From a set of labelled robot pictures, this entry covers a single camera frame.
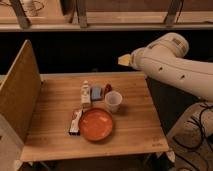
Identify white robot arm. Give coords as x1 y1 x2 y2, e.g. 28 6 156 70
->
118 32 213 102

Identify blue sponge block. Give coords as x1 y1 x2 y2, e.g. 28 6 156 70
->
91 86 102 101

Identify orange round plate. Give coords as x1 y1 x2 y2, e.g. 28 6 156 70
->
78 108 113 142

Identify translucent plastic cup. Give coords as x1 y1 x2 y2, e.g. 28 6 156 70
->
104 91 123 113

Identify white object on shelf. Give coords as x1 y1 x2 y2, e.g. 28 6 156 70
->
23 0 44 17

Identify small red brown object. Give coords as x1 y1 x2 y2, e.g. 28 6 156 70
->
104 84 112 96

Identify white small bottle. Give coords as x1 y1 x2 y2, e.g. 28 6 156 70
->
81 81 91 107

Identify wooden side panel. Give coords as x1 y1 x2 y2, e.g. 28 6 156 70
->
0 40 41 142

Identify black cables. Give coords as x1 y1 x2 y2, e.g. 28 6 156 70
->
171 103 213 171

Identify white red flat package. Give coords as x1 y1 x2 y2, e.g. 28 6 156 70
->
69 109 83 135

